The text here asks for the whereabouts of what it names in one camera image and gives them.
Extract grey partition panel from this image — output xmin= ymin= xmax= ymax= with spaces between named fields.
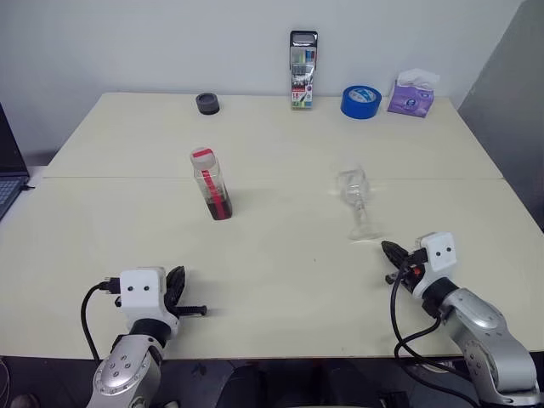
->
xmin=456 ymin=0 xmax=544 ymax=235

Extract blue tape roll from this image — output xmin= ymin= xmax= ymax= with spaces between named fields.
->
xmin=340 ymin=84 xmax=382 ymax=120

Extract purple tissue pack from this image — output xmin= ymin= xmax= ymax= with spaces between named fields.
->
xmin=386 ymin=67 xmax=441 ymax=119

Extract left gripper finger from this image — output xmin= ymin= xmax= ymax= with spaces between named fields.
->
xmin=167 ymin=264 xmax=187 ymax=298
xmin=177 ymin=304 xmax=209 ymax=319

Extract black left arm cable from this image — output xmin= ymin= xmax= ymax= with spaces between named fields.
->
xmin=81 ymin=275 xmax=122 ymax=365

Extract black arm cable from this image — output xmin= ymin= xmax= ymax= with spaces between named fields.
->
xmin=389 ymin=263 xmax=484 ymax=405
xmin=81 ymin=275 xmax=122 ymax=365

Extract bottle with red label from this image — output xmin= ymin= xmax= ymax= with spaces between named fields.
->
xmin=193 ymin=163 xmax=235 ymax=223

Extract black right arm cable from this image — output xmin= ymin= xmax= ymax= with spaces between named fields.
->
xmin=389 ymin=263 xmax=484 ymax=405

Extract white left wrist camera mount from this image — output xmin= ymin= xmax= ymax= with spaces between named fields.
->
xmin=114 ymin=266 xmax=179 ymax=339

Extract clear wine glass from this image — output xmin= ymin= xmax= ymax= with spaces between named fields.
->
xmin=332 ymin=163 xmax=381 ymax=242

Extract marker pen pack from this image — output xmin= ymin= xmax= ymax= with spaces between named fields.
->
xmin=289 ymin=29 xmax=319 ymax=111

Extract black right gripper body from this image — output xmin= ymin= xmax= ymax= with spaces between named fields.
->
xmin=398 ymin=248 xmax=430 ymax=293

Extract dark laptop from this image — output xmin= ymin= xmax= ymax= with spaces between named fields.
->
xmin=0 ymin=101 xmax=31 ymax=222

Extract white bottle cap red tape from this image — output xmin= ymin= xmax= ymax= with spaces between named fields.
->
xmin=188 ymin=146 xmax=216 ymax=172

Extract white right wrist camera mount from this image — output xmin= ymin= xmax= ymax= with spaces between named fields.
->
xmin=411 ymin=231 xmax=458 ymax=299

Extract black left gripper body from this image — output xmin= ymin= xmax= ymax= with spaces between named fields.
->
xmin=163 ymin=271 xmax=183 ymax=319

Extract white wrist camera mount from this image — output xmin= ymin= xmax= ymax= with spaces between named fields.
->
xmin=411 ymin=231 xmax=458 ymax=299
xmin=114 ymin=266 xmax=179 ymax=339

